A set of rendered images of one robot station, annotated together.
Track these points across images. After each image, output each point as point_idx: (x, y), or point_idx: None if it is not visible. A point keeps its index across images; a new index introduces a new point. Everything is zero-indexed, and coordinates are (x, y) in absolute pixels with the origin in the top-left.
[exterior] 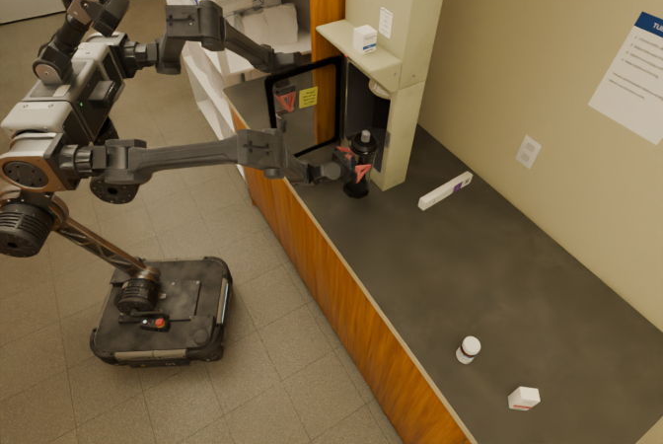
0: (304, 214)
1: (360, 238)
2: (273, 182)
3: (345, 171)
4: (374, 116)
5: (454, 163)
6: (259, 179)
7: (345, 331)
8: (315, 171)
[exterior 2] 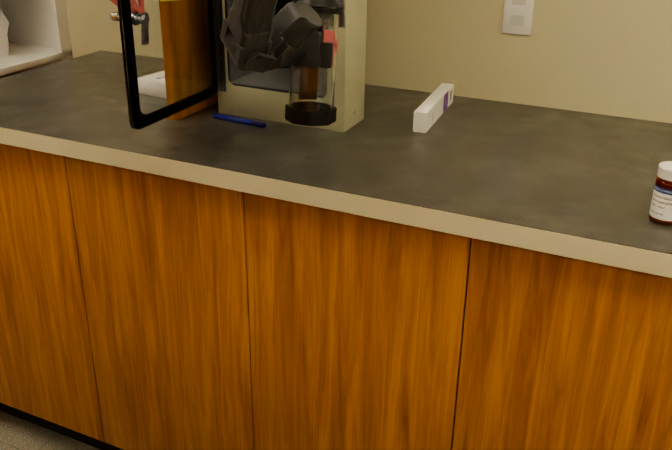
0: (210, 233)
1: (370, 174)
2: (89, 242)
3: (310, 44)
4: None
5: (410, 93)
6: (27, 289)
7: None
8: (277, 23)
